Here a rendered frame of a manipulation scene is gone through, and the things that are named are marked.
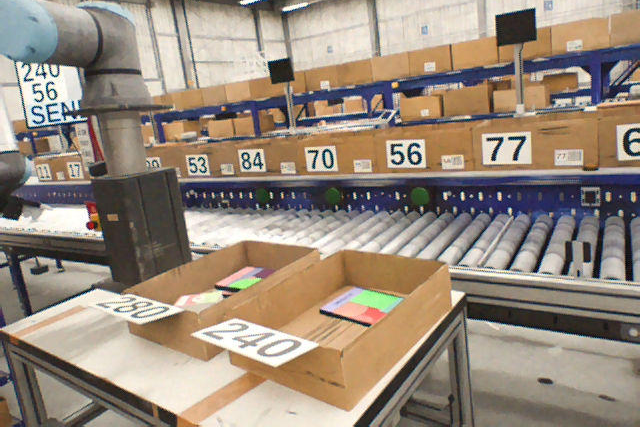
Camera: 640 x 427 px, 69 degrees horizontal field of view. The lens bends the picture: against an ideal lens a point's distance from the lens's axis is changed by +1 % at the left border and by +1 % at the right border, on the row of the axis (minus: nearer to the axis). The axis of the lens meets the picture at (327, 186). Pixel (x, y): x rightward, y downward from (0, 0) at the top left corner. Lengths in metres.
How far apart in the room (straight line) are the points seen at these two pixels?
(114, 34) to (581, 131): 1.42
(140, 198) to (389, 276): 0.72
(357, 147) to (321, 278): 0.94
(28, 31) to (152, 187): 0.47
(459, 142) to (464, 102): 4.43
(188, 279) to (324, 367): 0.59
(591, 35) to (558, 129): 4.55
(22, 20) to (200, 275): 0.72
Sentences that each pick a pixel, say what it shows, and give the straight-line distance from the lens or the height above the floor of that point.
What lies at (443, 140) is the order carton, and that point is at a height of 1.01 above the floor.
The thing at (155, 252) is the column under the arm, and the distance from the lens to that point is 1.42.
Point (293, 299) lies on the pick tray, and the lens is 1.03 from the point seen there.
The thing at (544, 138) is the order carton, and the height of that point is 0.99.
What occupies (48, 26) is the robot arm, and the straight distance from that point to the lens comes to 1.30.
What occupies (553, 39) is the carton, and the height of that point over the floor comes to 1.56.
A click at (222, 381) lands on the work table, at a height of 0.75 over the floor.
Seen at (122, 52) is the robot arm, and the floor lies 1.41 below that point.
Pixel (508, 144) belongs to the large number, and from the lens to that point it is 1.73.
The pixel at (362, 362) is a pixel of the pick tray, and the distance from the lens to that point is 0.77.
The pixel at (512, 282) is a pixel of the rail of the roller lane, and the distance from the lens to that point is 1.21.
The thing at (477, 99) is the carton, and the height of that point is 0.98.
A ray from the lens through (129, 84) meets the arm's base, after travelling 1.40.
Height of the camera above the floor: 1.21
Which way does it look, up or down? 11 degrees down
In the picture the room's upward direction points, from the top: 7 degrees counter-clockwise
